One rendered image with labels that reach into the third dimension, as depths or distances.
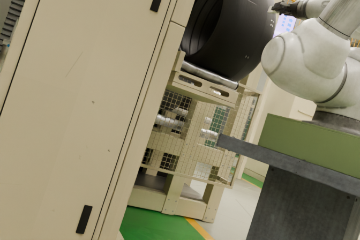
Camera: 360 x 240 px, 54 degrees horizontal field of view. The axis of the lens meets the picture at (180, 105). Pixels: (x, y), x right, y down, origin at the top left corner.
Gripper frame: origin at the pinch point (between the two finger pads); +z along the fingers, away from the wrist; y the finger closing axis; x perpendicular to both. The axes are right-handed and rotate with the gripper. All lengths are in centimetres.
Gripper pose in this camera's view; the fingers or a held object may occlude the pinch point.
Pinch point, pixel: (274, 9)
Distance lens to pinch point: 165.9
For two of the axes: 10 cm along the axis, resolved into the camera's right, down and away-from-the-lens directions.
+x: -3.6, 9.3, 1.1
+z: -3.4, -2.4, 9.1
